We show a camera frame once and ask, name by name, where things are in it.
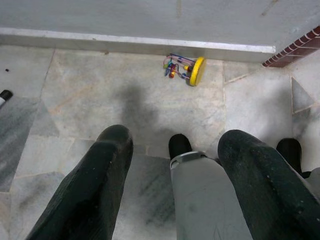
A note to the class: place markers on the black robot left foot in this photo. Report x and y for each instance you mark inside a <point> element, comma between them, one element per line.
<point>178,146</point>

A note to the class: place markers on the black robot foot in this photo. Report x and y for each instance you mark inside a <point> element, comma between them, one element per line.
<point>178,146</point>
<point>290,152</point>

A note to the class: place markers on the white table leg black tip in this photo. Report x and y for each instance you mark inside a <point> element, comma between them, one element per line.
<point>5,96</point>

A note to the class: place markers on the black robot right foot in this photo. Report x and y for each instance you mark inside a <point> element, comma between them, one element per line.
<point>290,152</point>

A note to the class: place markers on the grey robot leg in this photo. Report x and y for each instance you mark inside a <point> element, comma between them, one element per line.
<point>315,178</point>
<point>200,195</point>

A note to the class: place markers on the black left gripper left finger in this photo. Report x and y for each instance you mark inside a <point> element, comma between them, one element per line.
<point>87,195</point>

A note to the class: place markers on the yellow bead maze toy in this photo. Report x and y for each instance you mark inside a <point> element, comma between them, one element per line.
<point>197,71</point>

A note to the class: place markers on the red brick pattern panel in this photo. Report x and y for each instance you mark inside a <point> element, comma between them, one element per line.
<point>290,53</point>

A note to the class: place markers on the grey robot right leg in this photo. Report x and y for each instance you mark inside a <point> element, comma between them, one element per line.
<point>315,178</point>

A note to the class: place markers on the grey robot left leg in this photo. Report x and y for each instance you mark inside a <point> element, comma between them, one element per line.
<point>200,195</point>

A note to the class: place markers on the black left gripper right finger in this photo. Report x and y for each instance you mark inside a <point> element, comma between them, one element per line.
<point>270,195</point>

